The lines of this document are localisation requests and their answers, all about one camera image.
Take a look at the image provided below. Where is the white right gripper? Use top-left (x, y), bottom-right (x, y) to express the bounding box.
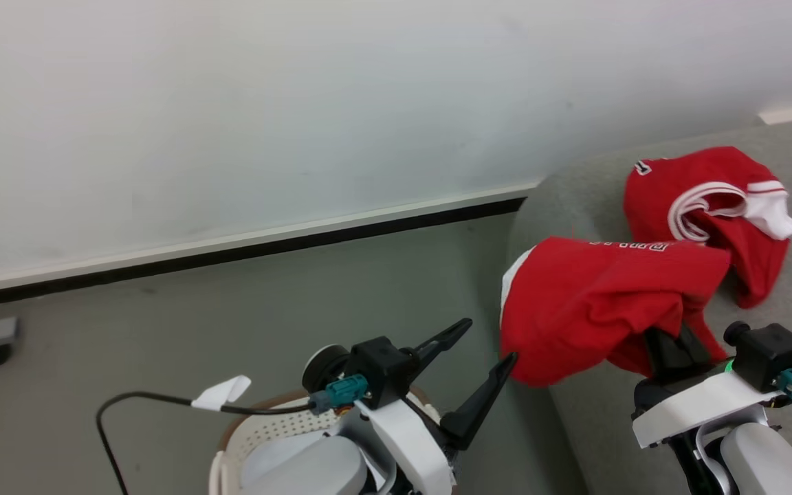
top-left (632, 322), bottom-right (772, 450)

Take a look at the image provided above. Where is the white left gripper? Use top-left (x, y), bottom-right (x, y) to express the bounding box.
top-left (351, 318), bottom-right (519, 495)

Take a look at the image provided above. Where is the red jersey with numbers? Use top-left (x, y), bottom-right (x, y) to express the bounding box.
top-left (498, 236), bottom-right (734, 388)

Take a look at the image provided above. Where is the red basketball jersey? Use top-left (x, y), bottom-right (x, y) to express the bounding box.
top-left (623, 145), bottom-right (792, 309)

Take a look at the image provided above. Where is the grey fabric sofa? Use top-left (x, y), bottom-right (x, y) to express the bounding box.
top-left (506, 115), bottom-right (792, 495)

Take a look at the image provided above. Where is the white perforated laundry basket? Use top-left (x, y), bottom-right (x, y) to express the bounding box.
top-left (208, 388), bottom-right (453, 495)

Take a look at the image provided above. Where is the white and black baseboard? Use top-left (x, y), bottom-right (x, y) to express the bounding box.
top-left (0, 180), bottom-right (542, 311)

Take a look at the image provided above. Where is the teal left camera connector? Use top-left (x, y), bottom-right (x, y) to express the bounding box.
top-left (308, 374), bottom-right (371, 416)

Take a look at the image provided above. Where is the white cable label tag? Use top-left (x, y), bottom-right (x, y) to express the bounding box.
top-left (190, 375), bottom-right (253, 413)

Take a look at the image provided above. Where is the thin black camera cable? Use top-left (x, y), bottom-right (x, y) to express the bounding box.
top-left (96, 390), bottom-right (316, 495)

